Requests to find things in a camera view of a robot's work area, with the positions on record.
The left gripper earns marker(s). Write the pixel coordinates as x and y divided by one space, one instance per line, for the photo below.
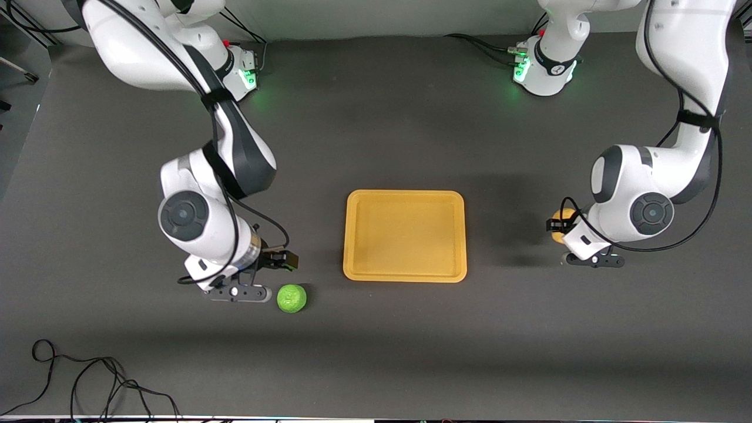
556 225

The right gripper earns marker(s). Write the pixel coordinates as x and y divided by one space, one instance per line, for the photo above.
271 258

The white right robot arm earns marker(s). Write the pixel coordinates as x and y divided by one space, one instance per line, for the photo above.
188 214

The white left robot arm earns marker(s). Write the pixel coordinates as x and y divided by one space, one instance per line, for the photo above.
640 200

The yellow plastic tray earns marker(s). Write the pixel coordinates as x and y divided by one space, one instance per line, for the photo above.
405 235

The green ball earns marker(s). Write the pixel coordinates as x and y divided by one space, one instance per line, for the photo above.
291 298

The dark metal frame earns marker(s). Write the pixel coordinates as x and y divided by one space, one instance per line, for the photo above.
17 67

